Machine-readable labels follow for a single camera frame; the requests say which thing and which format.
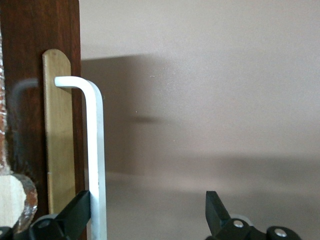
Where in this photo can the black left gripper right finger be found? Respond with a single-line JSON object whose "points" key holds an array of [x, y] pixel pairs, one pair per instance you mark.
{"points": [[215, 217]]}

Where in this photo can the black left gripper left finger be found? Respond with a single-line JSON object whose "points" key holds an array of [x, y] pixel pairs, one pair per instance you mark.
{"points": [[75, 215]]}

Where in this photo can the wooden drawer with dark front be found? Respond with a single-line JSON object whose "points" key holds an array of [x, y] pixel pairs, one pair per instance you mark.
{"points": [[25, 25]]}

